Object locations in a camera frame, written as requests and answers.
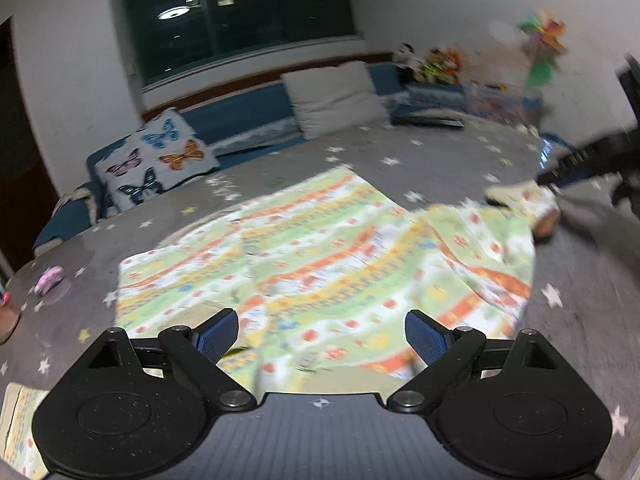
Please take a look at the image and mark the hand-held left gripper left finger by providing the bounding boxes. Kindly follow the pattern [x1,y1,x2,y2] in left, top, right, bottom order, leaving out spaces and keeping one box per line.
[85,308,258,415]

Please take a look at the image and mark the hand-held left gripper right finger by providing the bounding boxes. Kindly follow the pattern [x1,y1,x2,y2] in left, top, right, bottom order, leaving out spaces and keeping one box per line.
[386,309,557,415]

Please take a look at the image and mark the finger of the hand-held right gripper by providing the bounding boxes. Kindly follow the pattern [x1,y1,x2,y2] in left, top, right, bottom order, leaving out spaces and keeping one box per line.
[536,130,640,191]

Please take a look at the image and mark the green orange patterned cloth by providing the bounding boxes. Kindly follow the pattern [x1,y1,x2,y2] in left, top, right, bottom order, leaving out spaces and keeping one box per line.
[115,167,561,381]

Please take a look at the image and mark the colourful toy box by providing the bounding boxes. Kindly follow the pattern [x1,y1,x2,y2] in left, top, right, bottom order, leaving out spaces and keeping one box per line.
[465,82,543,126]

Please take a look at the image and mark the grey star-print tablecloth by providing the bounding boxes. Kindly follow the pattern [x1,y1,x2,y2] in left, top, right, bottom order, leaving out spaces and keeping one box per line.
[0,120,640,480]

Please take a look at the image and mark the dark flat device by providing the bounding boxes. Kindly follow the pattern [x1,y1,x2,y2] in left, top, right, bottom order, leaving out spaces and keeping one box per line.
[390,115,466,130]

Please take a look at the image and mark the orange and green plush toys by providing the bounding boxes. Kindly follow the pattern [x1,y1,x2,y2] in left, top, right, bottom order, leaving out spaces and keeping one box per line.
[415,47,463,86]

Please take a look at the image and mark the small pink object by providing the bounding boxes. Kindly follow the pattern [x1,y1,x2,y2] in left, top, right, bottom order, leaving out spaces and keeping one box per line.
[34,267,65,296]

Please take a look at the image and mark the butterfly print pillow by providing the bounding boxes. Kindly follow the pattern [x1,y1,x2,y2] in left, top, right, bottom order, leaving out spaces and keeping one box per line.
[92,107,221,218]

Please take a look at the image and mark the black and white plush toy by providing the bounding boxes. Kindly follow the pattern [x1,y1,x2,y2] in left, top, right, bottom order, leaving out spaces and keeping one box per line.
[392,42,426,83]

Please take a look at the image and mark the pink cartoon bottle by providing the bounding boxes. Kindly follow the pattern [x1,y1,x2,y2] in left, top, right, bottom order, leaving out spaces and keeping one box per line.
[0,290,21,346]

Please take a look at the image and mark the pale patterned cloth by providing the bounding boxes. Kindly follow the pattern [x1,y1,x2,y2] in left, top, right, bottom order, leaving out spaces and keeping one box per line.
[0,383,51,479]

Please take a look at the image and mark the blue sofa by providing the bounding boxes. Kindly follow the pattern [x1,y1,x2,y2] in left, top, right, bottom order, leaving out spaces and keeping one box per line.
[32,62,576,256]

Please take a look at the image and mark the white pillow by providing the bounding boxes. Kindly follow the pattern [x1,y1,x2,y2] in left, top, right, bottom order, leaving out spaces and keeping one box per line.
[280,60,391,141]

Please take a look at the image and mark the dark window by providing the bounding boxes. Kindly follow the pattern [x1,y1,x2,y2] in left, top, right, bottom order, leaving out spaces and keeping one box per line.
[117,0,361,93]

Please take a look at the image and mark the colourful wall toy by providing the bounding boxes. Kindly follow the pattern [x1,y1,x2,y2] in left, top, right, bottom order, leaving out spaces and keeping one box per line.
[517,10,568,88]

